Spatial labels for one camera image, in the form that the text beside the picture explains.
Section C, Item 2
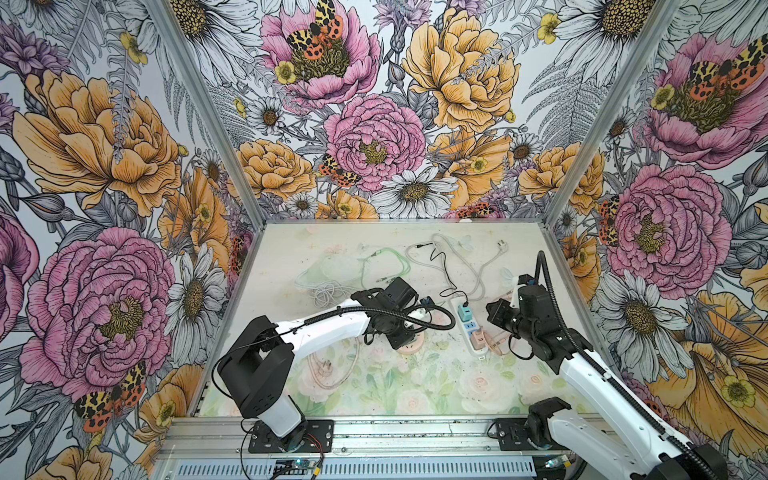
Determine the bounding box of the black thin cable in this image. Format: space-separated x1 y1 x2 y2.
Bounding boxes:
415 242 469 301

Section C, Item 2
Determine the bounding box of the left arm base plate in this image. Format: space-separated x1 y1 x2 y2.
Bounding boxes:
248 419 335 454

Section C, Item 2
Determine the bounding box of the white thin coiled cable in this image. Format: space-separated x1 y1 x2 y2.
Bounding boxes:
310 281 355 308

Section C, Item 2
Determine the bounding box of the white blue power strip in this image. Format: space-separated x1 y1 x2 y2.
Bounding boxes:
450 298 489 358

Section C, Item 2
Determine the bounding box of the clear pink socket cable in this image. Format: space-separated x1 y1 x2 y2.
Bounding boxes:
308 338 361 391

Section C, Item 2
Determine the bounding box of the teal green charger plug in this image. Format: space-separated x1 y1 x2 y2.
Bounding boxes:
457 303 473 323

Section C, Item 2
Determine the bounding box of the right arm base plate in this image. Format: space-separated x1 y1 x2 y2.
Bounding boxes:
486 417 568 452

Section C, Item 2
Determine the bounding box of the aluminium front rail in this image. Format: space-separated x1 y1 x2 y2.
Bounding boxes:
152 413 673 480

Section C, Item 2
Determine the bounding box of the round pink power socket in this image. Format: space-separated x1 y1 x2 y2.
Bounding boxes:
397 335 425 356

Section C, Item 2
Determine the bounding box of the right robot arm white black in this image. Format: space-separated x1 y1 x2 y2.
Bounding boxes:
486 282 728 479

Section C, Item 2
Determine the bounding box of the pink charger cable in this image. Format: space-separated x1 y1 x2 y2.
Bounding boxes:
485 290 520 356

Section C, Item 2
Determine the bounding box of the pink charger plug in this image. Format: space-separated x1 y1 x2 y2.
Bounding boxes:
470 330 487 352

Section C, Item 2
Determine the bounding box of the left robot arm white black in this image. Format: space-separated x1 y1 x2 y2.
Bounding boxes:
212 278 431 441

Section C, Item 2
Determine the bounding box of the green thin cable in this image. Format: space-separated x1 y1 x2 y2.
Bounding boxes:
358 245 415 292

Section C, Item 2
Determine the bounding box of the white power strip cable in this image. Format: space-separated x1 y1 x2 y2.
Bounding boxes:
404 233 510 301

